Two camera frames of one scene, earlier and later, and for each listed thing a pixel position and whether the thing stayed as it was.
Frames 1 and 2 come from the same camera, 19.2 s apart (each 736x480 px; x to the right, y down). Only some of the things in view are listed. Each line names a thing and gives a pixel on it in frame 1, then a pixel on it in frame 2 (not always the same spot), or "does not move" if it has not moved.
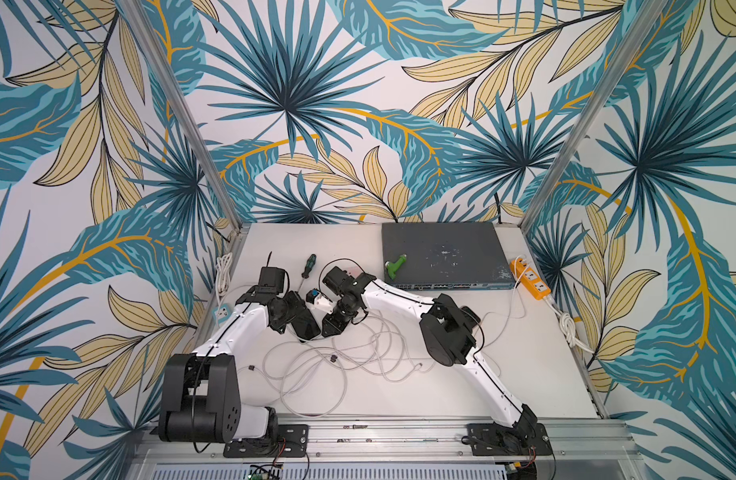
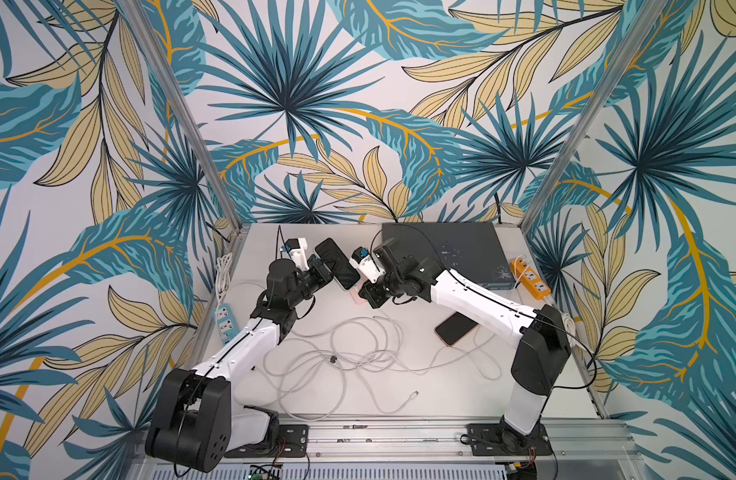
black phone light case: x=305 y=325 → x=340 y=267
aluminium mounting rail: x=417 y=442 does not move
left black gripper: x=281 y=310 → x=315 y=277
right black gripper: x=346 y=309 → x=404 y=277
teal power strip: x=222 y=312 does not move
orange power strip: x=530 y=279 does not move
